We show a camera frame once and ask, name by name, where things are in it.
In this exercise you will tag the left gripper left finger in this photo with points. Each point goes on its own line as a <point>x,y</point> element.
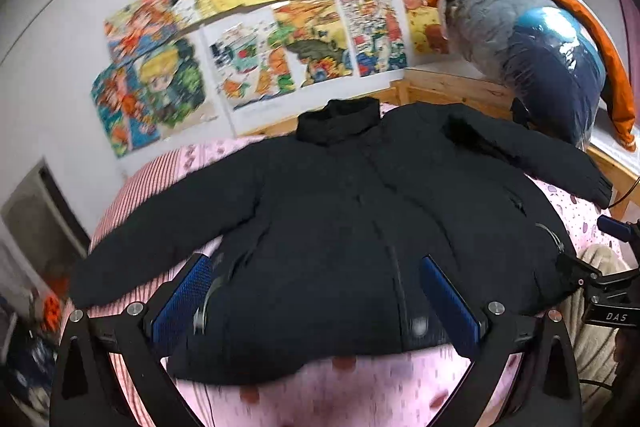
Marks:
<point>86,390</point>

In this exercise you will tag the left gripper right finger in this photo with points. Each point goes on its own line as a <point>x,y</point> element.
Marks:
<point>545,390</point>

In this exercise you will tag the black puffer jacket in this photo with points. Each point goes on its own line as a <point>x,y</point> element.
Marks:
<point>345,226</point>

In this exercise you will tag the framed mirror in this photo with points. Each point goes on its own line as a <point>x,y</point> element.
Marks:
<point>43,225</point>

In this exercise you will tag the bagged bedding pile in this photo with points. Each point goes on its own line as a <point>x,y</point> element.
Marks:
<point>539,51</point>

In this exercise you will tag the orange-haired girl lower drawing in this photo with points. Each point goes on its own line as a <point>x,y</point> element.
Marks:
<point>124,110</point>

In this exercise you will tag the orange-haired girl drawing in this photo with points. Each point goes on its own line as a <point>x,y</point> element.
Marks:
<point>124,110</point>
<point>138,28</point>

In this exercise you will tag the blonde boy drawing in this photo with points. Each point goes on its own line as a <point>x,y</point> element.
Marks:
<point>174,88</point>

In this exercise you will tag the fruit drink drawing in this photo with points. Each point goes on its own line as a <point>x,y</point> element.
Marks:
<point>250,60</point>

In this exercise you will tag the orange-haired girl upper drawing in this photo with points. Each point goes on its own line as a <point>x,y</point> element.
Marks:
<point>138,28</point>

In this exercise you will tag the landscape hill drawing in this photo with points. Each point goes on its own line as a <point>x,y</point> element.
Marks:
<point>313,31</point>

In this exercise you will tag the yellow bear drawing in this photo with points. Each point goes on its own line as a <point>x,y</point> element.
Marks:
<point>425,30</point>

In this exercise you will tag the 2024 dragon drawing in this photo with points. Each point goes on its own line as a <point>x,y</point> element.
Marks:
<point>376,36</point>

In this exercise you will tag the wooden bed frame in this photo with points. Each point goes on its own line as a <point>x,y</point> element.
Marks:
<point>490,98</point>

